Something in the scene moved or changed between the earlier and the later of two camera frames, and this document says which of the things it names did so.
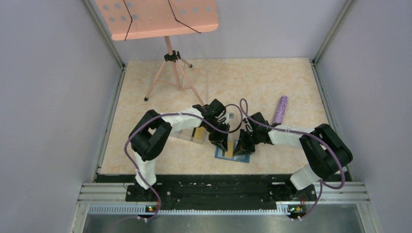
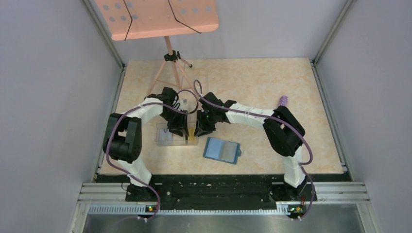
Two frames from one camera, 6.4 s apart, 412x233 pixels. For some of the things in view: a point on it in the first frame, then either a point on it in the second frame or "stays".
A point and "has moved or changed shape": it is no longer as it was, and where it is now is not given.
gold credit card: [198, 132] has moved or changed shape
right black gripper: [242, 147] → [201, 128]
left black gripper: [220, 140] → [180, 126]
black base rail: [168, 188] stays
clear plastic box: [192, 134] has moved or changed shape
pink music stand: [127, 20] stays
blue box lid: [245, 158] has moved or changed shape
